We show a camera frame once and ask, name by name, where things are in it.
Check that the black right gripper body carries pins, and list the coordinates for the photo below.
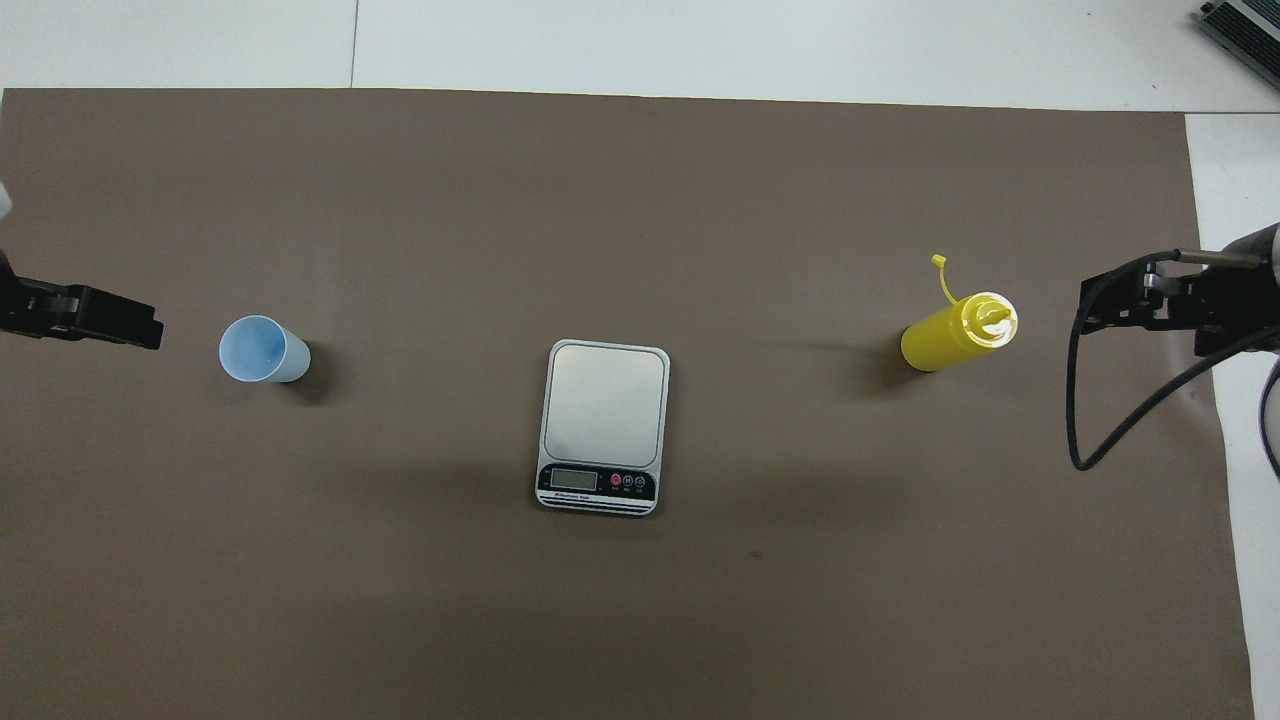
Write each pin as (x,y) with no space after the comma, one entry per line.
(1235,305)

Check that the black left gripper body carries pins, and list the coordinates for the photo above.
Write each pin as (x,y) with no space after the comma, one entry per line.
(35,310)

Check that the light blue plastic cup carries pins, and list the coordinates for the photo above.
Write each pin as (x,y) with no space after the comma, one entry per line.
(262,350)

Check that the yellow squeeze bottle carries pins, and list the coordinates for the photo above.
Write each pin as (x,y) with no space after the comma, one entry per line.
(945,340)

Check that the silver digital kitchen scale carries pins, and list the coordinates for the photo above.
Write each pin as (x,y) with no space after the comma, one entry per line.
(604,400)

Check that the grey finned metal device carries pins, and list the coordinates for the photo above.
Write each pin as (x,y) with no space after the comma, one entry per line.
(1245,30)

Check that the brown table mat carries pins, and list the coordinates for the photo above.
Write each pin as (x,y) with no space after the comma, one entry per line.
(400,200)

